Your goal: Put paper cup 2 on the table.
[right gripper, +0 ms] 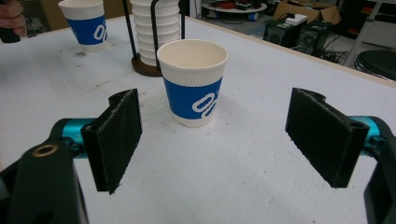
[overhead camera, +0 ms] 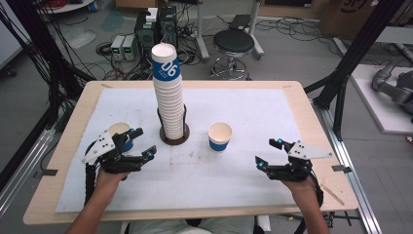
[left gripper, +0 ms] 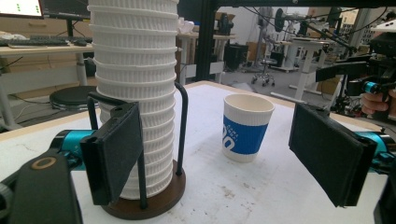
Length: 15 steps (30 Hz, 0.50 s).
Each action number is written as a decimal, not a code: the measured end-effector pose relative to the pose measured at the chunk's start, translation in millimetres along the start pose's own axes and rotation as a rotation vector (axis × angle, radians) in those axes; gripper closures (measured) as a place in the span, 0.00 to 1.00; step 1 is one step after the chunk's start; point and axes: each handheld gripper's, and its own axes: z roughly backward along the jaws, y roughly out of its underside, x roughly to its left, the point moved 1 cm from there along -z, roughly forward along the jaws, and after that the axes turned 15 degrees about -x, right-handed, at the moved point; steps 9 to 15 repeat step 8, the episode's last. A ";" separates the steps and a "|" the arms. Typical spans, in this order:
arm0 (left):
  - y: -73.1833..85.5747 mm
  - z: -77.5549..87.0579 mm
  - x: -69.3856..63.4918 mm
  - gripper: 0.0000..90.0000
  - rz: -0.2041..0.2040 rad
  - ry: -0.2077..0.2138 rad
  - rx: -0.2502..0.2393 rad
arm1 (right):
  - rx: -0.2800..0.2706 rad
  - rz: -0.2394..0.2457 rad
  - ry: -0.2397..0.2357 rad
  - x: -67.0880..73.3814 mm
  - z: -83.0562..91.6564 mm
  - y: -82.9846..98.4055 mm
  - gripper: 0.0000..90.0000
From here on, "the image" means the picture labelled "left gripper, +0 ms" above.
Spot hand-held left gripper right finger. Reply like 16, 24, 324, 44
288, 102, 396, 208

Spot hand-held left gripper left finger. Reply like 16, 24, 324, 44
49, 101, 146, 207

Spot brown cup holder black rods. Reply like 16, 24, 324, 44
86, 81, 190, 221

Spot blue banded paper cup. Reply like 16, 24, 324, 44
221, 92, 276, 164

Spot stack of white paper cups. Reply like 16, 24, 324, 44
87, 0, 181, 201

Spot white standing table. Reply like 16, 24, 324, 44
270, 36, 332, 102
176, 31, 237, 86

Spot black round stool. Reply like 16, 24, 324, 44
49, 85, 101, 112

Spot rolling chrome stool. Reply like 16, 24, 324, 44
250, 57, 278, 88

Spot white mat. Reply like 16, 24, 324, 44
0, 83, 390, 224

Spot wooden desk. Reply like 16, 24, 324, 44
0, 43, 96, 132

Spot black keyboard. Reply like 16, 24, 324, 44
0, 35, 71, 48

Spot dark computer monitor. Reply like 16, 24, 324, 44
41, 0, 92, 21

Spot lit computer monitor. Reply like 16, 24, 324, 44
0, 0, 45, 19

